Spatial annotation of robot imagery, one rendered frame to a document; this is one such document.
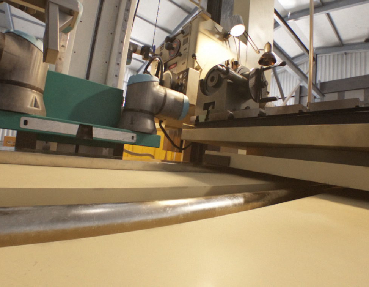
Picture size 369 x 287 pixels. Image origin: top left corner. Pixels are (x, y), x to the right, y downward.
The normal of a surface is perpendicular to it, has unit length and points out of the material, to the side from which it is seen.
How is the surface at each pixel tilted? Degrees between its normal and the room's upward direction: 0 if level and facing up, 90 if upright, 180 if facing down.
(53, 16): 67
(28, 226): 58
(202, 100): 90
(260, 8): 90
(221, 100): 90
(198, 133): 90
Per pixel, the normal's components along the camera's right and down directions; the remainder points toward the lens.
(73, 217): 0.50, -0.64
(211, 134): -0.81, -0.11
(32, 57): 0.85, 0.09
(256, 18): 0.57, 0.05
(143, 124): 0.46, -0.31
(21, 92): 0.72, -0.27
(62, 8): 0.24, 0.94
